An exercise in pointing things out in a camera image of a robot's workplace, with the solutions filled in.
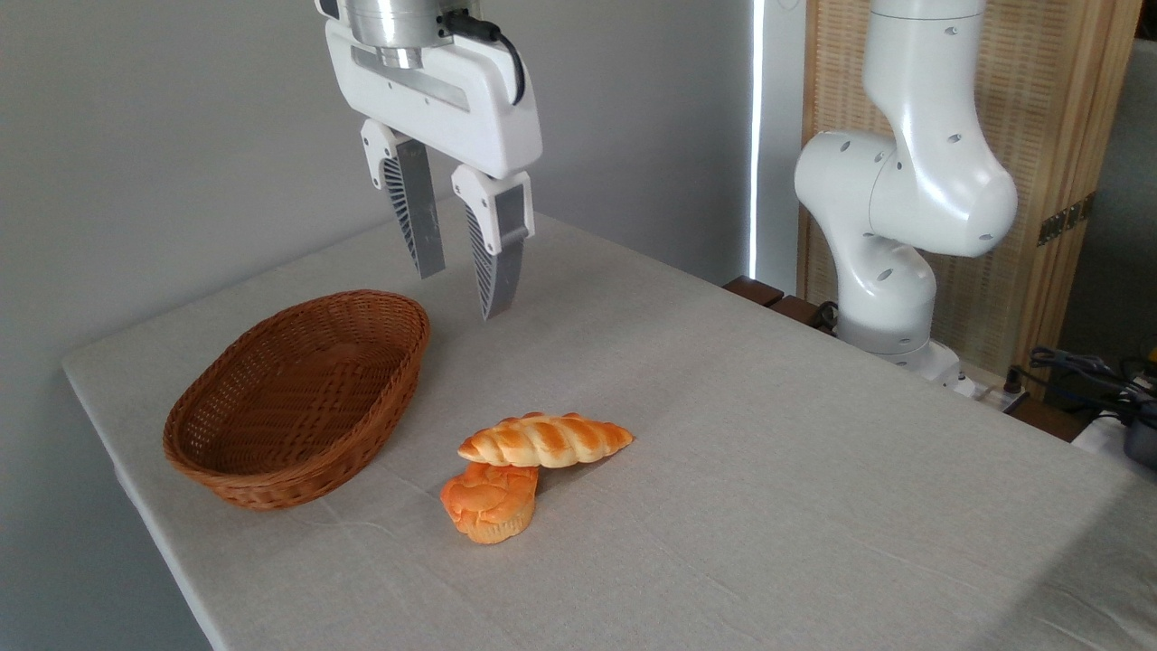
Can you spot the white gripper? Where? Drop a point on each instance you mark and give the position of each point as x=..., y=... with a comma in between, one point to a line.
x=452, y=99

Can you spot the long braided golden bread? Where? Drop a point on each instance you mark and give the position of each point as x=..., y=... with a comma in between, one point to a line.
x=542, y=439

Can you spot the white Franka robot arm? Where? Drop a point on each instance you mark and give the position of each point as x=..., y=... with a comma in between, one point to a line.
x=904, y=181

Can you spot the brown oval wicker basket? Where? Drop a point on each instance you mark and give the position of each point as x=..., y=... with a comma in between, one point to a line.
x=298, y=398

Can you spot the orange muffin-shaped bread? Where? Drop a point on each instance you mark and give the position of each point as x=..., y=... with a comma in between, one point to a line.
x=488, y=506

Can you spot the light grey tablecloth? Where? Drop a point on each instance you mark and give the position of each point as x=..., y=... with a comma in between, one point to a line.
x=723, y=470

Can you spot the white power strip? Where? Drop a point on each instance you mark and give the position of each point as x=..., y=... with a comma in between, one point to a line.
x=994, y=394

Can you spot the black metal screen hinge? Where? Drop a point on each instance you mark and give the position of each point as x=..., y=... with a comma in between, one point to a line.
x=1067, y=219

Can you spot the dark grey round device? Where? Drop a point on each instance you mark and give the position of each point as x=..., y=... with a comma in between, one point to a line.
x=1142, y=443

